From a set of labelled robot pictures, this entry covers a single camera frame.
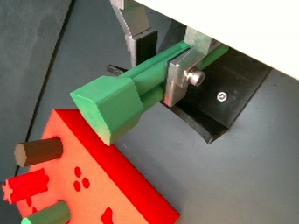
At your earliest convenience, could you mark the dark brown hexagonal peg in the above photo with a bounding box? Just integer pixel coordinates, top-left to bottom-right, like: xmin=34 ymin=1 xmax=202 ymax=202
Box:
xmin=14 ymin=137 xmax=63 ymax=167

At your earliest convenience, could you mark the black curved fixture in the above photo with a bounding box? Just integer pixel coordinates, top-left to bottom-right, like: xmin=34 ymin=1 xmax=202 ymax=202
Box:
xmin=107 ymin=46 xmax=273 ymax=145

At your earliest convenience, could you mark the red peg board block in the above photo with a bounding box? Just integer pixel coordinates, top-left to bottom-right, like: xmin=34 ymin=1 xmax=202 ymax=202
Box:
xmin=18 ymin=109 xmax=181 ymax=224

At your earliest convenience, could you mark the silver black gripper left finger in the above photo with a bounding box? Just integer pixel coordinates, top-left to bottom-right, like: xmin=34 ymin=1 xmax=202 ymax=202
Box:
xmin=110 ymin=0 xmax=158 ymax=67

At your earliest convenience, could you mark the red star peg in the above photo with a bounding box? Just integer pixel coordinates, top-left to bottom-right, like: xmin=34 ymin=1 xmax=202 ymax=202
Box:
xmin=3 ymin=169 xmax=50 ymax=204

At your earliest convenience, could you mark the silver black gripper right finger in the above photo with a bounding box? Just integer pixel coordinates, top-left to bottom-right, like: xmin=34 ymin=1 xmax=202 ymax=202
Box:
xmin=163 ymin=27 xmax=211 ymax=107

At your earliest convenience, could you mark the green cylinder peg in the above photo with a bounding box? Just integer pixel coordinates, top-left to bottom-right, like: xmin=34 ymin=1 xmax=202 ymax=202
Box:
xmin=22 ymin=200 xmax=71 ymax=224

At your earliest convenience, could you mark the green three prong object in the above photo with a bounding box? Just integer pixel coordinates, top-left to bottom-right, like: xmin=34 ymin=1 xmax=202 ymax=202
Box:
xmin=71 ymin=42 xmax=230 ymax=145

